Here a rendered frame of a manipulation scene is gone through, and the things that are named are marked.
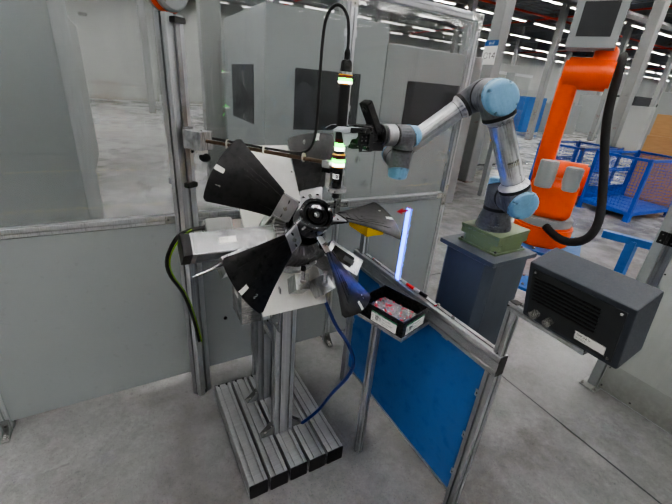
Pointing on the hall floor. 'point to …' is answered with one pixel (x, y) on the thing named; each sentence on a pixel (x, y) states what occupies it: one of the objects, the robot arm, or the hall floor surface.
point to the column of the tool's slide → (184, 201)
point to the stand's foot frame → (321, 449)
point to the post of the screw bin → (366, 387)
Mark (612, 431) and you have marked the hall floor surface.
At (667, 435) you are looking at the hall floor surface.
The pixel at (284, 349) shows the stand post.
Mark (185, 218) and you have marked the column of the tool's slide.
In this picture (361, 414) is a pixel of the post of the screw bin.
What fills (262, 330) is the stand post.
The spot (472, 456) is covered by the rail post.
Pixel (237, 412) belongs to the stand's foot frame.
